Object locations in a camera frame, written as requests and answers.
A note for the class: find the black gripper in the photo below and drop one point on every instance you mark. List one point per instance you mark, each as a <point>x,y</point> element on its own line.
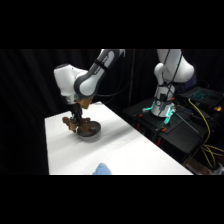
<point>76,108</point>

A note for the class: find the brown plush deer toy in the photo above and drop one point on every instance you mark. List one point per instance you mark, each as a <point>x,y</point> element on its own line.
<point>87,126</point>

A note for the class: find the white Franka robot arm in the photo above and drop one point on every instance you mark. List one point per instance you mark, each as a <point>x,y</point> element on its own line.
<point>86,80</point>

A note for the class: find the grey metal bowl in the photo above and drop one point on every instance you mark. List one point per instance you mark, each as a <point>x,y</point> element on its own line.
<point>89,134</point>

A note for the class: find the blue cloth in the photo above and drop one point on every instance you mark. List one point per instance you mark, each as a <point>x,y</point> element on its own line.
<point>102,169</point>

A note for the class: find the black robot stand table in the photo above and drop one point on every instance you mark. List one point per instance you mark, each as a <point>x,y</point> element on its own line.
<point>181,131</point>

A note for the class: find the black laptop with lit keyboard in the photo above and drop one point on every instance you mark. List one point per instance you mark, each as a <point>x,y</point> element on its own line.
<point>201,94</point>

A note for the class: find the small yellow object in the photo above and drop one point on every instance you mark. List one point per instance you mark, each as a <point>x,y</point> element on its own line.
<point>217,108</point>

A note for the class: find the tan wrist camera box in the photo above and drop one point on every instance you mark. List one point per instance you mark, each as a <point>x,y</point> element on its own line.
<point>84,103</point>

